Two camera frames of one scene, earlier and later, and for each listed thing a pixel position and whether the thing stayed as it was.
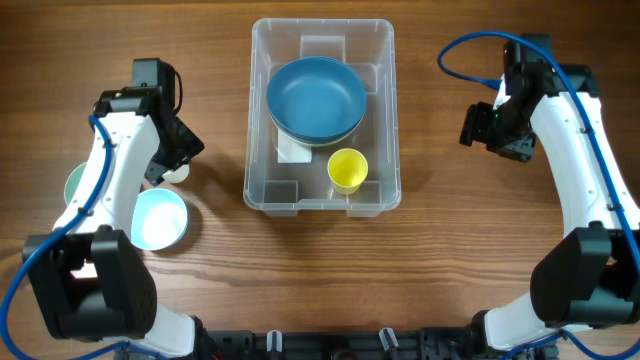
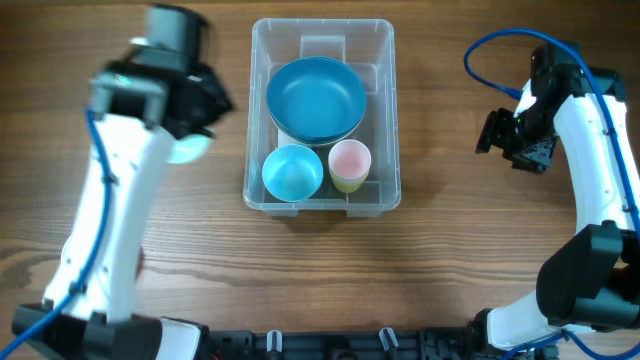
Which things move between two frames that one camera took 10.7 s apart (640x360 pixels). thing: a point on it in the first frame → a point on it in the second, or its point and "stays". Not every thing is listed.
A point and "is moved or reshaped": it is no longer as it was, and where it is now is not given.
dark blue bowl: (316, 97) stays
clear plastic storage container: (284, 189) stays
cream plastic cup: (177, 176) → (348, 182)
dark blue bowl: (318, 139) is moved or reshaped
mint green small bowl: (72, 182) is moved or reshaped
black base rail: (439, 343) stays
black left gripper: (191, 145) → (217, 96)
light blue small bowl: (159, 218) → (292, 173)
